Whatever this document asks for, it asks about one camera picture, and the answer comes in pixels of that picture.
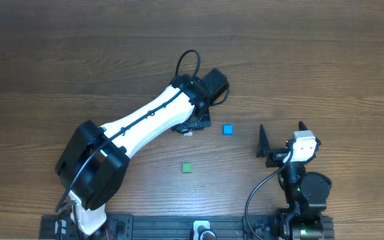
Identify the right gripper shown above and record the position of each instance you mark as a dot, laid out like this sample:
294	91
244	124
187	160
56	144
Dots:
277	157

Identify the blue cube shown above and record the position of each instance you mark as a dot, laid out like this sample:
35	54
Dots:
228	130

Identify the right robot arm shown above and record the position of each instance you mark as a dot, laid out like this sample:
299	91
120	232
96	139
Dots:
312	190

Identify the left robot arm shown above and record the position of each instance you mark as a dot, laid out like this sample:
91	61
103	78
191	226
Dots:
152	116

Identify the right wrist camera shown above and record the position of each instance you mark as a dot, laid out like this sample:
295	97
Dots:
303	146

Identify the green cube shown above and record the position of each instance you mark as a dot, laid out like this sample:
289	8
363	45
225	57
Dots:
187	168

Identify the white cube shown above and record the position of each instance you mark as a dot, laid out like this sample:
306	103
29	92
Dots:
188	134

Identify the mounting rail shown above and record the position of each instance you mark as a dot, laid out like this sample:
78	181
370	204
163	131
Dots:
165	228

